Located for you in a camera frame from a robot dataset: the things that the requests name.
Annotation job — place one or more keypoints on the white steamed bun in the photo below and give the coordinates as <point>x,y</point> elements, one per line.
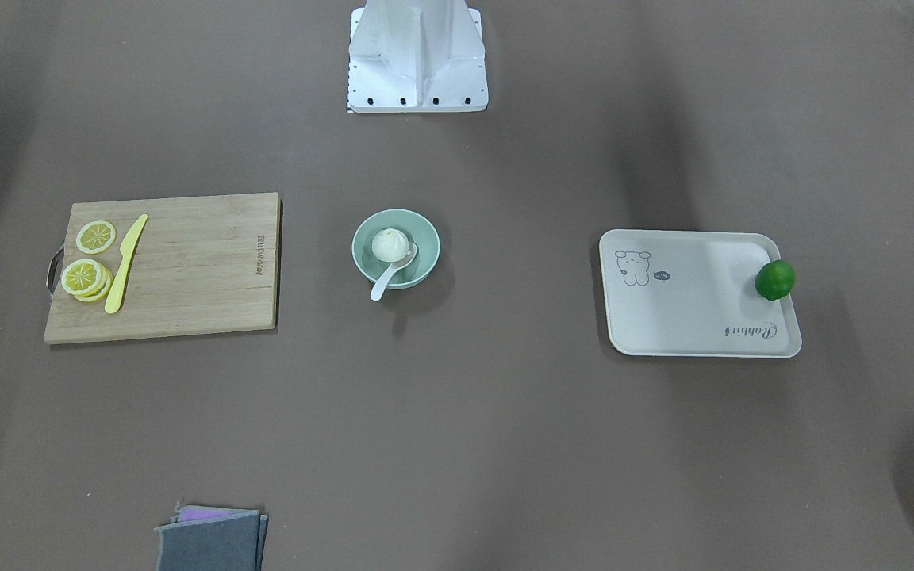
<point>390,245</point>

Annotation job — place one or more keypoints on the white ceramic spoon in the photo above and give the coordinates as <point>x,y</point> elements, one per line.
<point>379,287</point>

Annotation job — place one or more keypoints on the mint green bowl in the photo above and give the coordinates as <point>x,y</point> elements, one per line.
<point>417,228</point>

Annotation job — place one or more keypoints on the cream rabbit tray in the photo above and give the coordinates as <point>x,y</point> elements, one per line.
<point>692,294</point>

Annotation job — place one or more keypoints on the bamboo cutting board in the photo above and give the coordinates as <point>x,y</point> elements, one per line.
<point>203,265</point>

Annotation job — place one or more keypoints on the green lime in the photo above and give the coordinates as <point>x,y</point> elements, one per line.
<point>775,280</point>

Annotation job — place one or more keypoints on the yellow plastic knife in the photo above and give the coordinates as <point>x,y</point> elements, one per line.
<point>128,247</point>

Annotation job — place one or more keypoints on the grey folded cloth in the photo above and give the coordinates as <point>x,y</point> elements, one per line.
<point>212,538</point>

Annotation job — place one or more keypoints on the lemon slice stack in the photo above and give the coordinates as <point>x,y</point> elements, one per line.
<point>87,280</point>

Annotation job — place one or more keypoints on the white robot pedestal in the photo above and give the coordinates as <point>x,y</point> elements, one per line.
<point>416,57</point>

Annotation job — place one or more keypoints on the metal cutting board handle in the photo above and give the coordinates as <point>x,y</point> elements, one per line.
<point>52,272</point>

